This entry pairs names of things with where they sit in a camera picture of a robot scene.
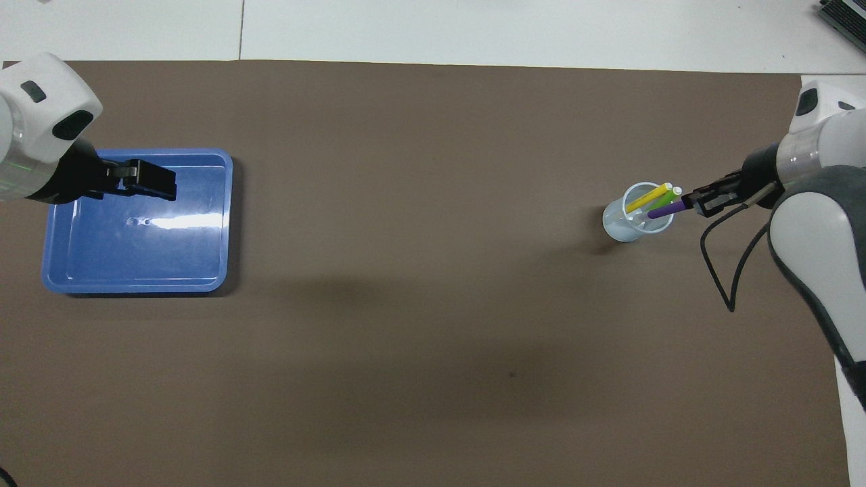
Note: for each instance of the purple pen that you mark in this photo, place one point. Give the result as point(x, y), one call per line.
point(670, 208)

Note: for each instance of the clear plastic cup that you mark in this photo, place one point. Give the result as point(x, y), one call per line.
point(626, 230)

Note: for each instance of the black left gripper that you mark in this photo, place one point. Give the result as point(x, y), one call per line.
point(67, 179)

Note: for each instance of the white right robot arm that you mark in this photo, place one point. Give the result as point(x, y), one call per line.
point(818, 223)

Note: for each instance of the brown table mat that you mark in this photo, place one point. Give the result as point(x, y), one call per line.
point(406, 338)

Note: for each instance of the grey ribbed device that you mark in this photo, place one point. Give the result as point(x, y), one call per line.
point(846, 15)

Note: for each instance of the yellow pen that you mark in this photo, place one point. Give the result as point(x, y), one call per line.
point(646, 199)

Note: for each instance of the green pen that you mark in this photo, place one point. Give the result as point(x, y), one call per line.
point(670, 196)

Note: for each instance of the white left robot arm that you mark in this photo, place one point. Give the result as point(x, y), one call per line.
point(40, 115)

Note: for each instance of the blue plastic tray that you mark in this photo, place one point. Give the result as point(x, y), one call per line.
point(149, 257)

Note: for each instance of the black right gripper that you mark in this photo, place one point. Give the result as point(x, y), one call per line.
point(761, 170)

